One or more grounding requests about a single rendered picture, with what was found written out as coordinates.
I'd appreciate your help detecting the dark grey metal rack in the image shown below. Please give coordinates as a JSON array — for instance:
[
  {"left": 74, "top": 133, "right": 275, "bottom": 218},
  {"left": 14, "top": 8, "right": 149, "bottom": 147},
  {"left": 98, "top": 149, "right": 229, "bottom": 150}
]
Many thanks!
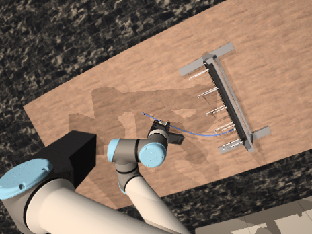
[{"left": 179, "top": 42, "right": 271, "bottom": 154}]

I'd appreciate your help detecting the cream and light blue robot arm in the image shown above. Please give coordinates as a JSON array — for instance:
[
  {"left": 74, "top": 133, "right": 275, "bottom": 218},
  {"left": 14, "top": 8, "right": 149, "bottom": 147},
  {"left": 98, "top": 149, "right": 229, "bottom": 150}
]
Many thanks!
[{"left": 0, "top": 129, "right": 191, "bottom": 234}]

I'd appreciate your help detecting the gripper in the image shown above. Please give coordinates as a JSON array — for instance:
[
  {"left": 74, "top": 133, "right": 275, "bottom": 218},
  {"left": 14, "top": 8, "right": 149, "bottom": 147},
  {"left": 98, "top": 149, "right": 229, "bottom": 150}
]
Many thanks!
[{"left": 147, "top": 120, "right": 170, "bottom": 138}]

